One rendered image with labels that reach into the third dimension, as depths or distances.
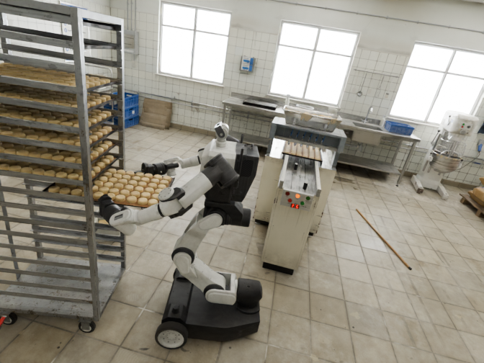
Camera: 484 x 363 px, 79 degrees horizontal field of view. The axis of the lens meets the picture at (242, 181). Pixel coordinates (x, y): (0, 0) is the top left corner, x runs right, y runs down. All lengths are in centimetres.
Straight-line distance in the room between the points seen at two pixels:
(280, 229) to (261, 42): 416
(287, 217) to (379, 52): 422
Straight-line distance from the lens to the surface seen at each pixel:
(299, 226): 248
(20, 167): 186
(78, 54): 144
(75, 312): 223
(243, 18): 604
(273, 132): 291
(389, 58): 609
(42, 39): 154
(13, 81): 164
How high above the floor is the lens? 178
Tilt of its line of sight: 24 degrees down
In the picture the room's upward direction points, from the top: 10 degrees clockwise
